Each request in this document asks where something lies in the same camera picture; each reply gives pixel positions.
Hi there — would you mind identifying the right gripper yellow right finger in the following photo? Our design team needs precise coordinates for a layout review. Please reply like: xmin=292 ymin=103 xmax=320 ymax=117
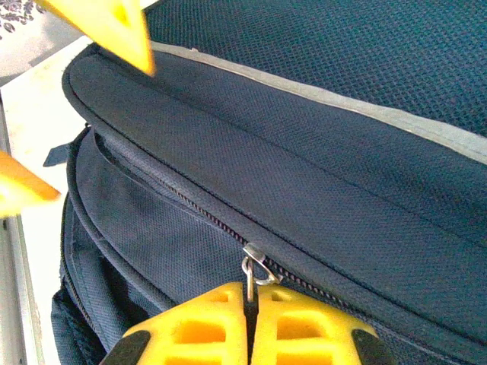
xmin=250 ymin=284 xmax=395 ymax=365

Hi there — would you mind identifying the aluminium side rail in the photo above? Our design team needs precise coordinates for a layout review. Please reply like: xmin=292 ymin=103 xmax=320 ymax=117
xmin=0 ymin=90 xmax=46 ymax=365

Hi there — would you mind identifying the navy blue backpack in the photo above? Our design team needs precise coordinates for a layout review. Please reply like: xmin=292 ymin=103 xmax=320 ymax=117
xmin=41 ymin=0 xmax=487 ymax=365

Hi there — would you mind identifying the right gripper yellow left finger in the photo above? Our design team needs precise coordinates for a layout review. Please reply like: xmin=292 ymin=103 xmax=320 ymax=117
xmin=100 ymin=281 xmax=255 ymax=365

